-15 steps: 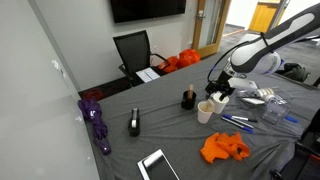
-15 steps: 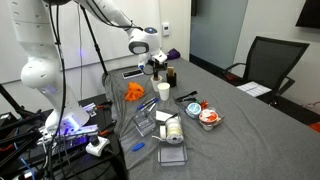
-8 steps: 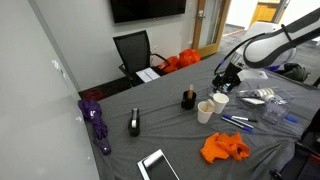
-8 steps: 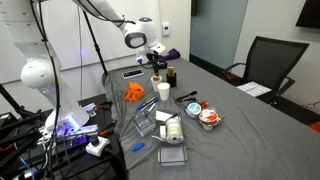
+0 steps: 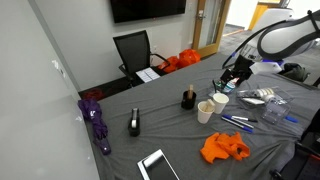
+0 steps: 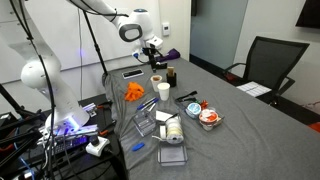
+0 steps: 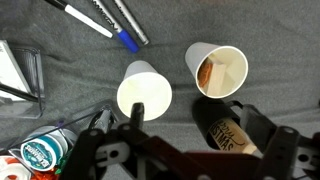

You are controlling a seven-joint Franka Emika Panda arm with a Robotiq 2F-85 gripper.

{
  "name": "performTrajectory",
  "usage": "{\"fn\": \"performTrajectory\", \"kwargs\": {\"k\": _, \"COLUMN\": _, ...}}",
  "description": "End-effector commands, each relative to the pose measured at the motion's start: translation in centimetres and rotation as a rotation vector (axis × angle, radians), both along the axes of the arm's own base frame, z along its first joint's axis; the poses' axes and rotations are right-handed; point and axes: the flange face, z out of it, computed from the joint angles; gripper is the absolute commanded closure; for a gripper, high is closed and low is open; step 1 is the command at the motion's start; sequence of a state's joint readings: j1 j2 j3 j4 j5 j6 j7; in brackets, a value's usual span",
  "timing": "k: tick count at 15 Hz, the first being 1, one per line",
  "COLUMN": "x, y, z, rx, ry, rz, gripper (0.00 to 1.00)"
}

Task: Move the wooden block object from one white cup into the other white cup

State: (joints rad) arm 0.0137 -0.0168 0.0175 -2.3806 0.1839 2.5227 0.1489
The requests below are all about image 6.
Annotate container with red lid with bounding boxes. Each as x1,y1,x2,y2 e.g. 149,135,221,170
198,108,220,131

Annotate white emergency stop box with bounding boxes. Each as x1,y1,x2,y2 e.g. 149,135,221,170
85,135,111,158

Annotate container with blue lid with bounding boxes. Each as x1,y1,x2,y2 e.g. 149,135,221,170
185,102,203,120

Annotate purple folded umbrella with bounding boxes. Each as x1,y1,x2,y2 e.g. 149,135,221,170
155,48,182,64

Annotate grey tablecloth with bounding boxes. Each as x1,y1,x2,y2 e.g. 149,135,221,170
103,57,320,180

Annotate blue marker pen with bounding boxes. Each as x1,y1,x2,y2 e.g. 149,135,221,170
131,142,146,152

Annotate black cup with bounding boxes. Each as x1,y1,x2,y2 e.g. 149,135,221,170
165,72,178,88

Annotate white paper cup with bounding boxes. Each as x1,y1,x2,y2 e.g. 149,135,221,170
150,74,164,93
157,82,171,102

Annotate clear plastic lid box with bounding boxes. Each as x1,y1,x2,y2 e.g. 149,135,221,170
156,141,189,167

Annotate orange black clamp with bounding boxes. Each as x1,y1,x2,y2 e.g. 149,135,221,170
99,121,118,137
96,101,114,111

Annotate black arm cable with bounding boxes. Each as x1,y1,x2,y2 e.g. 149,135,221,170
8,0,58,180

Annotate white wall thermostat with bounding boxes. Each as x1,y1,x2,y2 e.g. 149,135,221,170
161,21,171,37

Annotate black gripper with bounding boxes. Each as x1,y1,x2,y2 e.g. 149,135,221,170
142,46,165,73

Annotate silver marker blue cap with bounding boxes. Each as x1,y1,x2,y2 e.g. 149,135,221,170
136,96,160,111
141,99,157,112

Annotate black tripod stand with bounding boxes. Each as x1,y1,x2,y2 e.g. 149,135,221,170
0,83,46,174

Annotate black tablet white frame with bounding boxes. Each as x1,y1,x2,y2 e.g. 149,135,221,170
121,68,145,80

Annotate small red object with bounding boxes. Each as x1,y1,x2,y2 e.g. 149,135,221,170
199,99,210,110

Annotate black mesh office chair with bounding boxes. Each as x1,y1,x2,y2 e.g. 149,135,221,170
222,35,311,108

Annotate black wall television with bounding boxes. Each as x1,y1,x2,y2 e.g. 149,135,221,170
295,0,320,29

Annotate orange bag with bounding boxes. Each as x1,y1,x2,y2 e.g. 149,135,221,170
308,121,320,134

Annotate black tripod pole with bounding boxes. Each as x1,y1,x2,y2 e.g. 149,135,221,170
81,8,110,77

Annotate wooden sticks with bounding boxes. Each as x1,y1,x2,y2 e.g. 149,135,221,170
166,66,176,78

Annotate white paper pad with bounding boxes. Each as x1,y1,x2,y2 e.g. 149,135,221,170
155,110,175,123

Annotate stack of tape rolls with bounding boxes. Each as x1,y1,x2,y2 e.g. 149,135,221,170
159,116,185,145

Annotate white paper sheet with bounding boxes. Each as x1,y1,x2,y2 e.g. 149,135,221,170
235,81,272,98

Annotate black robot cart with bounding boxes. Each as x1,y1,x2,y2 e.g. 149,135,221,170
0,93,129,180

